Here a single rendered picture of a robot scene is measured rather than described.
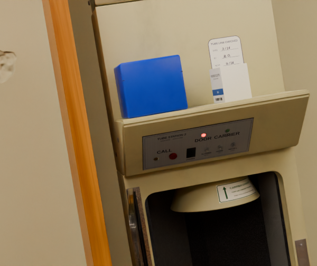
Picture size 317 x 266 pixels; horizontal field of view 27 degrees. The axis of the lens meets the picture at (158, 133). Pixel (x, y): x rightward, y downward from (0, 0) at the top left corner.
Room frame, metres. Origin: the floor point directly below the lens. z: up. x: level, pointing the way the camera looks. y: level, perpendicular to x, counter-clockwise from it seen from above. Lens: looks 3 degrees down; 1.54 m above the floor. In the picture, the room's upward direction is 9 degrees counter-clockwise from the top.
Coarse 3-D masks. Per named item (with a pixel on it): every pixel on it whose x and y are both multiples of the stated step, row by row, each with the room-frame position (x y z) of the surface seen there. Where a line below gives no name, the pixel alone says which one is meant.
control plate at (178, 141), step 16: (192, 128) 1.09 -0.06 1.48; (208, 128) 1.10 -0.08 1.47; (224, 128) 1.11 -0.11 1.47; (240, 128) 1.12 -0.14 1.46; (144, 144) 1.09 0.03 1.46; (160, 144) 1.10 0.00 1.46; (176, 144) 1.11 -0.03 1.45; (192, 144) 1.12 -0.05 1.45; (208, 144) 1.13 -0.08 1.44; (224, 144) 1.14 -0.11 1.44; (240, 144) 1.15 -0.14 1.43; (144, 160) 1.12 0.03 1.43; (160, 160) 1.13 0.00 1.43; (176, 160) 1.14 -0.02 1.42; (192, 160) 1.15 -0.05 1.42
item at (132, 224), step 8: (128, 192) 1.09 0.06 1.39; (128, 200) 1.00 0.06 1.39; (128, 208) 0.92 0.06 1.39; (128, 216) 0.86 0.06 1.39; (136, 216) 1.02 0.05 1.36; (136, 232) 0.85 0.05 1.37; (136, 240) 0.84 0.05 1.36; (136, 248) 0.84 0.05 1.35; (136, 256) 0.84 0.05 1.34; (136, 264) 0.85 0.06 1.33; (144, 264) 1.02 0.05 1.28
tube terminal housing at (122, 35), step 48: (144, 0) 1.18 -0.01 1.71; (192, 0) 1.19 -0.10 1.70; (240, 0) 1.21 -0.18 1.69; (96, 48) 1.27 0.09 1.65; (144, 48) 1.18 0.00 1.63; (192, 48) 1.19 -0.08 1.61; (192, 96) 1.19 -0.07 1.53; (144, 192) 1.17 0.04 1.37; (288, 192) 1.21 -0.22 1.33; (288, 240) 1.24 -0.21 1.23
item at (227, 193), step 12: (228, 180) 1.23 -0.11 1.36; (240, 180) 1.24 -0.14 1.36; (180, 192) 1.26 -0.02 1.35; (192, 192) 1.23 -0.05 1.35; (204, 192) 1.22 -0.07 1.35; (216, 192) 1.22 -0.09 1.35; (228, 192) 1.22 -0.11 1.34; (240, 192) 1.23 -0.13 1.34; (252, 192) 1.25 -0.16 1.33; (180, 204) 1.24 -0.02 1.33; (192, 204) 1.22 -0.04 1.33; (204, 204) 1.21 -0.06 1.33; (216, 204) 1.21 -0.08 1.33; (228, 204) 1.21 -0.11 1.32; (240, 204) 1.21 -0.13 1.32
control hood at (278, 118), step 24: (264, 96) 1.10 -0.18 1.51; (288, 96) 1.10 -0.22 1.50; (120, 120) 1.08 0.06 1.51; (144, 120) 1.06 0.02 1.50; (168, 120) 1.07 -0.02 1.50; (192, 120) 1.08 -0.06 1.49; (216, 120) 1.09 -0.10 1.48; (264, 120) 1.12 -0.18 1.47; (288, 120) 1.14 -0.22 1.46; (120, 144) 1.12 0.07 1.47; (264, 144) 1.17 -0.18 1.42; (288, 144) 1.18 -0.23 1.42; (168, 168) 1.15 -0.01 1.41
